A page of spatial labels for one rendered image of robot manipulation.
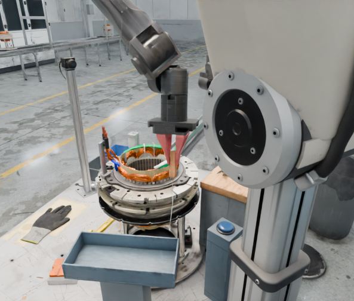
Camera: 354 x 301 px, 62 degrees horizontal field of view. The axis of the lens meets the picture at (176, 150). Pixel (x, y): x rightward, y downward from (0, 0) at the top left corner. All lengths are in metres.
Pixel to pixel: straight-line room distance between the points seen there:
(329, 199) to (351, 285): 0.56
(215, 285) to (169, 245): 0.23
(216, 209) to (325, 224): 1.61
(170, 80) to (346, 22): 0.37
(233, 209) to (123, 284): 0.41
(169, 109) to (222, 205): 0.45
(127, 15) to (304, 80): 0.39
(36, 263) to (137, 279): 0.55
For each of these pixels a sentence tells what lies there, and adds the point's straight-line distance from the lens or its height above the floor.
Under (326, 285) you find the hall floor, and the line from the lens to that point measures 2.24.
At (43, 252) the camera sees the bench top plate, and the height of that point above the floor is 0.78.
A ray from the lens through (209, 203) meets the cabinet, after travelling 0.99.
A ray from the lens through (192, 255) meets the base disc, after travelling 1.08.
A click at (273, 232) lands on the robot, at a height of 1.26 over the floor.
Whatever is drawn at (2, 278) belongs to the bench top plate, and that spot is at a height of 0.78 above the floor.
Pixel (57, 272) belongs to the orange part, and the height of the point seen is 0.81.
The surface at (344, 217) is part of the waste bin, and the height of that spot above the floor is 0.22.
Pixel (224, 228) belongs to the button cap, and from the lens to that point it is 0.81.
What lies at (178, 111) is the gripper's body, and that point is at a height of 1.38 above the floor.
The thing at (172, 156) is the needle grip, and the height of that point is 1.27.
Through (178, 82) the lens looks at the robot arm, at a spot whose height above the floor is 1.43.
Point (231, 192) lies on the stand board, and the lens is 0.92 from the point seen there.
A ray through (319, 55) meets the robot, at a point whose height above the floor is 1.53.
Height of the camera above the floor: 1.56
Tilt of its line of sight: 26 degrees down
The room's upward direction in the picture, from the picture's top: straight up
